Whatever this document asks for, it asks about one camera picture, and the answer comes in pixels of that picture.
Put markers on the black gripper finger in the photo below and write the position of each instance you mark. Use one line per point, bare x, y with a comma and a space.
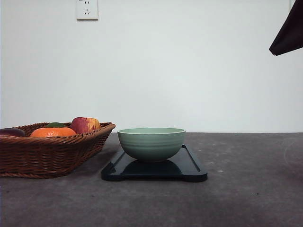
290, 35

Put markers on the green ceramic bowl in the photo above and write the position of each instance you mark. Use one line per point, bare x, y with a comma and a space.
151, 143

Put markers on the brown wicker basket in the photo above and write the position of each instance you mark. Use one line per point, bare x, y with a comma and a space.
50, 157

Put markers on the dark blue tray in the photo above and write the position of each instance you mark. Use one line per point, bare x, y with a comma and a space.
186, 166

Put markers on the red yellow apple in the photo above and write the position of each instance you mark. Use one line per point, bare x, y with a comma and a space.
83, 125

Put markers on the green lime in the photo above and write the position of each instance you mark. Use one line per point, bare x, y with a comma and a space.
55, 124

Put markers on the orange mandarin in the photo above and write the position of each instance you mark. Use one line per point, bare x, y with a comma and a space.
52, 132

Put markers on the dark red apple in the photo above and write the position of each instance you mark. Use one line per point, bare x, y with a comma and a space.
12, 132

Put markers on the white wall socket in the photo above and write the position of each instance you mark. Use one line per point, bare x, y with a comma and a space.
87, 11

